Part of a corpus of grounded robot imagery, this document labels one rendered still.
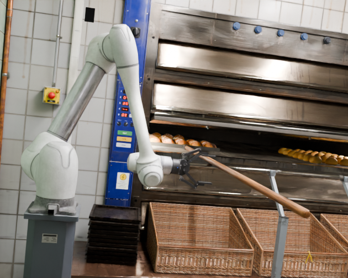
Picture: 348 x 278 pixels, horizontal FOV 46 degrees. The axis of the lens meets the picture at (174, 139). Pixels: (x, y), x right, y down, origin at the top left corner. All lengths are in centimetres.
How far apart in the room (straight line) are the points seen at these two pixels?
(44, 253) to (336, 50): 229
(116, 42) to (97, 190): 113
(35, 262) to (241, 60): 178
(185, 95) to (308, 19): 98
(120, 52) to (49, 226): 78
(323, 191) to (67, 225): 194
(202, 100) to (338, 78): 98
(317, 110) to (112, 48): 164
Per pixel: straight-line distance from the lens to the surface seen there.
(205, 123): 256
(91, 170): 265
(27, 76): 264
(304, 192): 303
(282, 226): 234
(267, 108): 285
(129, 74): 186
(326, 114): 306
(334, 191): 316
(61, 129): 191
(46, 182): 171
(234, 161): 280
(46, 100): 255
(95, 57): 196
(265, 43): 288
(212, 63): 273
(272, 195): 157
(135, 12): 265
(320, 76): 302
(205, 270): 238
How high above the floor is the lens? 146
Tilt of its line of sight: 4 degrees down
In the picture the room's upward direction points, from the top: 6 degrees clockwise
